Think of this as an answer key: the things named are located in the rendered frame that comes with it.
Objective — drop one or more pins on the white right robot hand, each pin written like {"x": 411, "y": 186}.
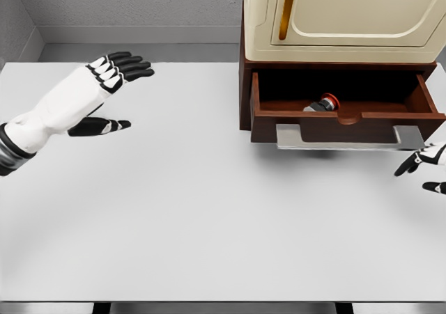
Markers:
{"x": 433, "y": 155}

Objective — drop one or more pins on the red button switch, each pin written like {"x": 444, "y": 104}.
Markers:
{"x": 326, "y": 104}

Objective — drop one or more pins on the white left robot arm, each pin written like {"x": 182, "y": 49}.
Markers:
{"x": 21, "y": 136}

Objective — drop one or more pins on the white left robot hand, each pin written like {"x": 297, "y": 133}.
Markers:
{"x": 80, "y": 94}

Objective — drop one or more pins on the cream and brown cabinet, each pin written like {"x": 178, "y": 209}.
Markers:
{"x": 256, "y": 18}

